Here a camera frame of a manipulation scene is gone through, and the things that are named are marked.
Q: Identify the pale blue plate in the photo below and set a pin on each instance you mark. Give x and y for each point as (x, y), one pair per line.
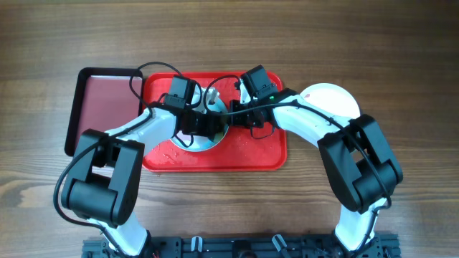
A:
(202, 143)

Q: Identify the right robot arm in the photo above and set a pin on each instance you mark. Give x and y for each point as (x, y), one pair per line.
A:
(362, 169)

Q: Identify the black tray with red water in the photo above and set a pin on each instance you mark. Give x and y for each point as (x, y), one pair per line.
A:
(104, 99)

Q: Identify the red plastic serving tray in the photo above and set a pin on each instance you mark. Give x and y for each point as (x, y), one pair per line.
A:
(238, 151)

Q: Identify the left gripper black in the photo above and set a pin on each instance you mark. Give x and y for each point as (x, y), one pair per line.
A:
(214, 120)

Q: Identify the white plate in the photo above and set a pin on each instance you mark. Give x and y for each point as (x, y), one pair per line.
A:
(333, 99)

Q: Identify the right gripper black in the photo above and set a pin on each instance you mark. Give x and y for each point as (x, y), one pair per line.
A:
(235, 117)

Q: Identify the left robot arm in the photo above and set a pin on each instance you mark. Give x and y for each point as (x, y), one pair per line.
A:
(99, 187)

